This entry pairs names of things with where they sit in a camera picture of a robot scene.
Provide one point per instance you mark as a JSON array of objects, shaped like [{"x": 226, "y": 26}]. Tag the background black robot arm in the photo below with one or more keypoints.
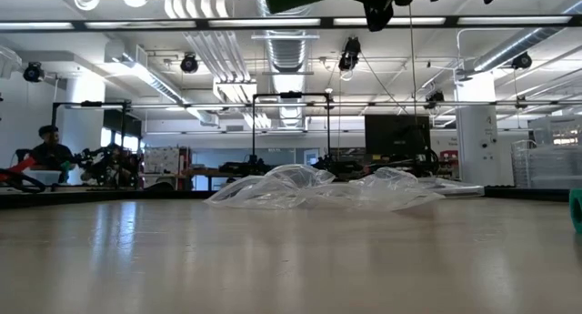
[{"x": 109, "y": 166}]

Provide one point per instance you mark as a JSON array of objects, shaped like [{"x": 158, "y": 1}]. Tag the stack of clear bins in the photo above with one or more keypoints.
[{"x": 545, "y": 168}]

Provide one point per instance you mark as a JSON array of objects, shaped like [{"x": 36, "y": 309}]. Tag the clear plastic bag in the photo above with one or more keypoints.
[{"x": 273, "y": 191}]

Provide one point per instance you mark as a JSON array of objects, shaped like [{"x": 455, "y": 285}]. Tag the black background station frame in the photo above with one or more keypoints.
[
  {"x": 91, "y": 104},
  {"x": 291, "y": 95}
]

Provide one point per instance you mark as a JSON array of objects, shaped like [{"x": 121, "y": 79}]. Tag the wooden workbench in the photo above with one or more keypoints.
[{"x": 200, "y": 172}]

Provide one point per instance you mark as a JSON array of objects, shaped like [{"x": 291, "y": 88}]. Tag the black monitor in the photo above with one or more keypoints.
[{"x": 395, "y": 136}]

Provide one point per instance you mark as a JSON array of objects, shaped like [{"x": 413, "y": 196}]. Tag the black ceiling spotlight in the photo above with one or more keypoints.
[
  {"x": 33, "y": 73},
  {"x": 522, "y": 61},
  {"x": 189, "y": 64},
  {"x": 435, "y": 98},
  {"x": 350, "y": 54}
]

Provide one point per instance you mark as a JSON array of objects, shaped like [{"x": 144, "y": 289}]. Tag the silver ventilation duct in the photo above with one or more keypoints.
[
  {"x": 286, "y": 50},
  {"x": 514, "y": 45}
]

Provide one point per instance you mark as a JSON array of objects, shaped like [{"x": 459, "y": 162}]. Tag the white column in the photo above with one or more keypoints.
[{"x": 475, "y": 136}]

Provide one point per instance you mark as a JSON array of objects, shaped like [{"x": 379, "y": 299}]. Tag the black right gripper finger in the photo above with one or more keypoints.
[{"x": 378, "y": 13}]

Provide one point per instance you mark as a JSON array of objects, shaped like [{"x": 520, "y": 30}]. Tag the red handheld tool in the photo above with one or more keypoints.
[{"x": 25, "y": 165}]

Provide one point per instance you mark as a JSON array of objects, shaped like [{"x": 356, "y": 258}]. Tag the person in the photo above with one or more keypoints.
[{"x": 50, "y": 152}]

